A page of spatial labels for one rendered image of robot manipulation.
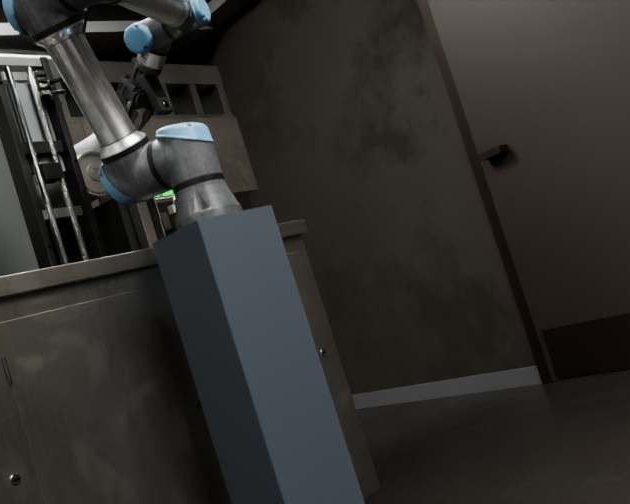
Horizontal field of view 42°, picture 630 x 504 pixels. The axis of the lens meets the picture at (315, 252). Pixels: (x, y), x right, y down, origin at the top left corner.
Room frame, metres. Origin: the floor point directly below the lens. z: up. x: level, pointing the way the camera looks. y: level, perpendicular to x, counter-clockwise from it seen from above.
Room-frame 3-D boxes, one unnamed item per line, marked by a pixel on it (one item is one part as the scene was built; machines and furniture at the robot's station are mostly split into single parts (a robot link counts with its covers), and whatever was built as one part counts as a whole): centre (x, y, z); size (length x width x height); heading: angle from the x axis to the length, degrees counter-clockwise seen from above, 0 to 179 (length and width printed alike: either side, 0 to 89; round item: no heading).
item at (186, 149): (1.83, 0.21, 1.07); 0.13 x 0.12 x 0.14; 70
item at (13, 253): (2.14, 0.75, 1.17); 0.34 x 0.05 x 0.54; 52
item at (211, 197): (1.83, 0.20, 0.95); 0.15 x 0.15 x 0.10
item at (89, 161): (2.29, 0.60, 1.18); 0.26 x 0.12 x 0.12; 52
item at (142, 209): (2.26, 0.42, 1.05); 0.06 x 0.05 x 0.31; 52
